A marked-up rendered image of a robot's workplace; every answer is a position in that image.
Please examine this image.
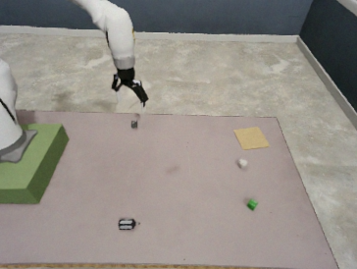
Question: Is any tan flat mat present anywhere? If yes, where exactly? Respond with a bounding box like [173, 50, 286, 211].
[233, 127, 270, 150]

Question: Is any green die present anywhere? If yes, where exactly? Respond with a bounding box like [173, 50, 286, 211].
[246, 198, 258, 211]

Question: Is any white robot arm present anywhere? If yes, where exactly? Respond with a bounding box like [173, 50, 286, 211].
[0, 0, 135, 163]

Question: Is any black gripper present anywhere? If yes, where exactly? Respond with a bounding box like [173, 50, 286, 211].
[111, 67, 149, 113]

